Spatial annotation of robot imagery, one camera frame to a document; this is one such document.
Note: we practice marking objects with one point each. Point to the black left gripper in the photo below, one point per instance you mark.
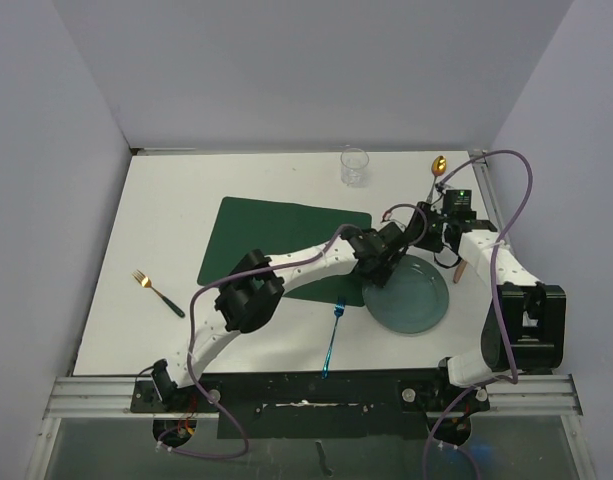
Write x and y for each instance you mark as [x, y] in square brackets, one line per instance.
[377, 274]

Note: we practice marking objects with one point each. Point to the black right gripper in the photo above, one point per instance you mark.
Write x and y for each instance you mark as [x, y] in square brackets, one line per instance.
[431, 211]

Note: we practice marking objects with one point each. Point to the rose gold knife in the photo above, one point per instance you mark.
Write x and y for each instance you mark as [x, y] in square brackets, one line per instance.
[459, 271]

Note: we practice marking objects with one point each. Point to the teal ceramic plate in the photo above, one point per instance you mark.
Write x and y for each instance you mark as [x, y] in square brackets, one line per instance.
[414, 300]

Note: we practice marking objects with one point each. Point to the iridescent gold spoon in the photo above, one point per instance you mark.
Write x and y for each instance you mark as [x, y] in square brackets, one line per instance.
[438, 169]

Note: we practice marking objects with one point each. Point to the blue metal fork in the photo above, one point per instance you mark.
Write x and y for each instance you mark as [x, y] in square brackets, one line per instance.
[338, 312]

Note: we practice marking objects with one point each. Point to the dark green placemat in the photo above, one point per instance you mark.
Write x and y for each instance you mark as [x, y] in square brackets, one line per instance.
[243, 225]

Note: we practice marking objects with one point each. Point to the gold fork with green handle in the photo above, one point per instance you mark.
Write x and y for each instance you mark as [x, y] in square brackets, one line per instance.
[146, 282]

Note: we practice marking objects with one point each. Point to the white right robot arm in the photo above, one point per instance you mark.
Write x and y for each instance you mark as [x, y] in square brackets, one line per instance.
[524, 329]

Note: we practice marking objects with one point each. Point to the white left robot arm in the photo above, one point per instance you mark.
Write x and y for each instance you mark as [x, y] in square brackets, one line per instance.
[245, 300]

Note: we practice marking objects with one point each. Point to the clear drinking glass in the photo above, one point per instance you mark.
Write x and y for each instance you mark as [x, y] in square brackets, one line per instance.
[354, 164]

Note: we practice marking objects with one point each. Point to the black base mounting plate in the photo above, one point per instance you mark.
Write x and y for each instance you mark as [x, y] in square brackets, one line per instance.
[309, 405]

